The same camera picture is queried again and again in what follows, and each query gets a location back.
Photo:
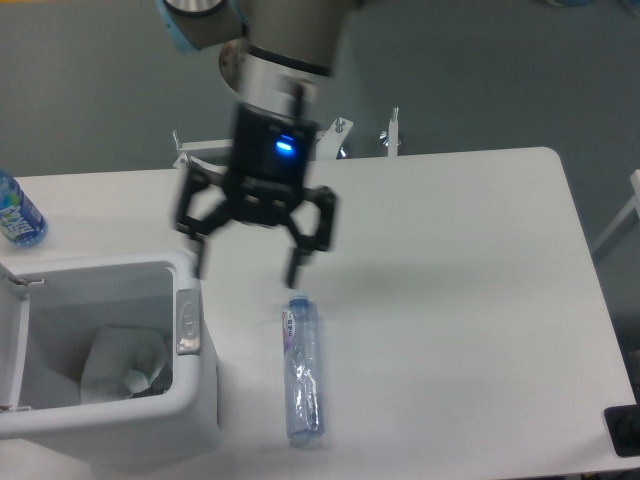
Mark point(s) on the white frame at right edge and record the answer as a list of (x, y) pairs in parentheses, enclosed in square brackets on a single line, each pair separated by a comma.
[(620, 226)]

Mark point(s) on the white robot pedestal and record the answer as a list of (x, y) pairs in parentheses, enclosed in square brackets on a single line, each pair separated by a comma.
[(231, 62)]

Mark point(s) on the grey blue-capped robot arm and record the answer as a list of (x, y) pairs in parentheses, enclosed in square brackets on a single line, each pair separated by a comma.
[(288, 50)]

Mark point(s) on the black clamp at table edge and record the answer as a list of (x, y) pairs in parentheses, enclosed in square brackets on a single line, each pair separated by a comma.
[(623, 426)]

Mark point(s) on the white plastic wrapper bag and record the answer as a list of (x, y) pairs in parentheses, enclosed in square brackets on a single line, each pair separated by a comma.
[(124, 363)]

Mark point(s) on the white pedestal foot bracket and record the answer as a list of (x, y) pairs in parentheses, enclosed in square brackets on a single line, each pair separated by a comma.
[(330, 144)]

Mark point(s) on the crushed clear plastic bottle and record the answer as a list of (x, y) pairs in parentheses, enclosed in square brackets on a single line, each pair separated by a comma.
[(303, 371)]

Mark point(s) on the blue labelled water bottle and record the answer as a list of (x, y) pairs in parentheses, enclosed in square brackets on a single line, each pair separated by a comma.
[(22, 223)]

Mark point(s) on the white trash can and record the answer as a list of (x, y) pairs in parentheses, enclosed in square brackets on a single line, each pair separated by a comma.
[(50, 314)]

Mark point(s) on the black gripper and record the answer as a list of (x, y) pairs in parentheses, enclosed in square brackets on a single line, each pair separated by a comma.
[(263, 184)]

